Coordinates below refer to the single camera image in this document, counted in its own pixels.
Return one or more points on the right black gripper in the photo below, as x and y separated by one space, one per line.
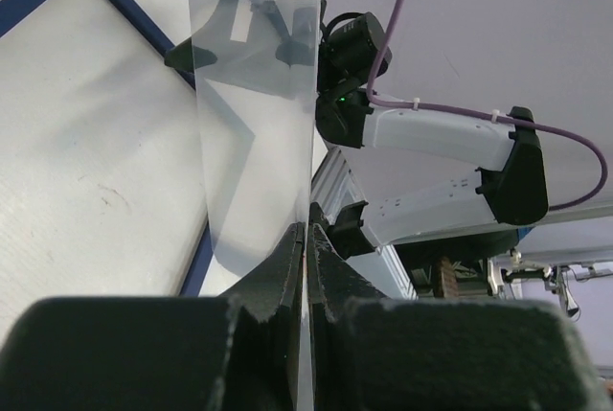
348 49

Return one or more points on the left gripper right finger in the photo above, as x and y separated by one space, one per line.
371 352

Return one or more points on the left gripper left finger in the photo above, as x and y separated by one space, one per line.
236 351

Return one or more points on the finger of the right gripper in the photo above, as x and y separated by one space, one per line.
210 44

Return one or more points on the transparent plastic sheet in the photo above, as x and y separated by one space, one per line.
255 65

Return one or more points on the blue wooden picture frame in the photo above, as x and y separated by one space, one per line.
102 181

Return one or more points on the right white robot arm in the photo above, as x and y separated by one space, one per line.
506 184

